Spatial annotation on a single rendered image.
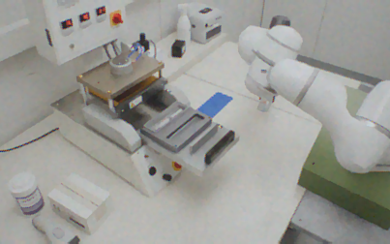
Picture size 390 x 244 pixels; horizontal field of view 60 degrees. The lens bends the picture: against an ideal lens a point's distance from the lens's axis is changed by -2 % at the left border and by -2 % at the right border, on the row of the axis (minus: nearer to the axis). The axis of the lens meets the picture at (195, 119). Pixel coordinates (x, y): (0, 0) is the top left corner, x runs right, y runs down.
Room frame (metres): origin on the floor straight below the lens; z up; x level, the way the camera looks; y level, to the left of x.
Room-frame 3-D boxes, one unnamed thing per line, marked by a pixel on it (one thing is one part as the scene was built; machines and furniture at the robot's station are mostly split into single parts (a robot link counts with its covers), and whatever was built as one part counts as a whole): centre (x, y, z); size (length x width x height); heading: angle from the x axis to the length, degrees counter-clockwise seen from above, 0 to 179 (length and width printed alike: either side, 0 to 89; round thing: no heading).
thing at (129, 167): (1.08, 0.26, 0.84); 0.53 x 0.37 x 0.17; 54
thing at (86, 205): (0.71, 0.38, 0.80); 0.19 x 0.13 x 0.09; 57
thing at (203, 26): (2.05, -0.01, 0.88); 0.25 x 0.20 x 0.17; 51
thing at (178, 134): (0.92, 0.06, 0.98); 0.20 x 0.17 x 0.03; 144
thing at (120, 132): (0.92, 0.30, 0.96); 0.25 x 0.05 x 0.07; 54
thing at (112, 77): (1.10, 0.29, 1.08); 0.31 x 0.24 x 0.13; 144
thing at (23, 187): (0.72, 0.57, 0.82); 0.09 x 0.09 x 0.15
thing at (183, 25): (1.90, 0.08, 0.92); 0.09 x 0.08 x 0.25; 105
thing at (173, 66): (1.79, 0.16, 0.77); 0.84 x 0.30 x 0.04; 147
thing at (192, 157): (0.89, 0.03, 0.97); 0.30 x 0.22 x 0.08; 54
